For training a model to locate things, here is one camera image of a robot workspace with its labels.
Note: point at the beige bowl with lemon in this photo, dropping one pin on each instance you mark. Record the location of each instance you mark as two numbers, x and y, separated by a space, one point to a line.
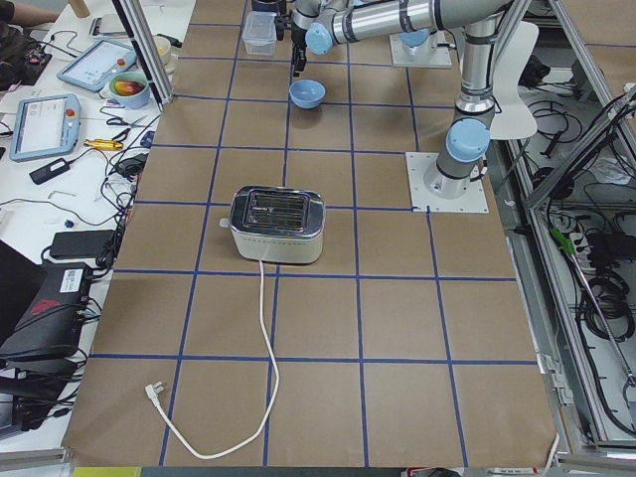
168 58

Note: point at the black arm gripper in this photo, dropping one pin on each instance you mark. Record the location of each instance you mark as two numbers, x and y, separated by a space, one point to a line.
298 36

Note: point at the cream silver toaster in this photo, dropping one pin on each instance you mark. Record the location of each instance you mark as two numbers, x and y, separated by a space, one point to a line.
277 224

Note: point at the black electronics box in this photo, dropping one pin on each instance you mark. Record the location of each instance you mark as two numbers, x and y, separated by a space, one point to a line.
40 314

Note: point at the aluminium frame post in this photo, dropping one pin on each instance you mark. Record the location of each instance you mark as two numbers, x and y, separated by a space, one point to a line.
132 17

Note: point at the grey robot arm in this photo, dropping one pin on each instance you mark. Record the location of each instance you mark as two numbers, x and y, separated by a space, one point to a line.
319 26
468 136

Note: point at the blue bowl with fruit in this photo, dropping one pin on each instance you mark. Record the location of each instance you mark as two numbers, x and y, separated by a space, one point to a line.
131 89

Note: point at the orange tool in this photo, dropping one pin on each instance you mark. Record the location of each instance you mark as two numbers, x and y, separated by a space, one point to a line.
105 145

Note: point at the clear plastic food container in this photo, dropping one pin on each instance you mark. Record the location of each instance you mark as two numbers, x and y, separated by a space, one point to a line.
259 34

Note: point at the black scissors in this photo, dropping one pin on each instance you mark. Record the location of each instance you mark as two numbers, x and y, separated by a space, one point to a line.
121 121

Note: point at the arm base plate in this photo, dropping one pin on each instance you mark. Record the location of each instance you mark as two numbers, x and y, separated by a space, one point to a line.
432 192
432 53

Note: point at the black power adapter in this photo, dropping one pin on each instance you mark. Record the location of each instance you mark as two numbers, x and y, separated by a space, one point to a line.
86 244

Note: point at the blue teach pendant tablet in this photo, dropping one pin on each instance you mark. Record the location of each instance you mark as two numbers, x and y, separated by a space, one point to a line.
95 67

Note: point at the dark blue pot with lid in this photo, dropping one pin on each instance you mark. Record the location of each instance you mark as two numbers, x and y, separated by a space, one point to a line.
278 7

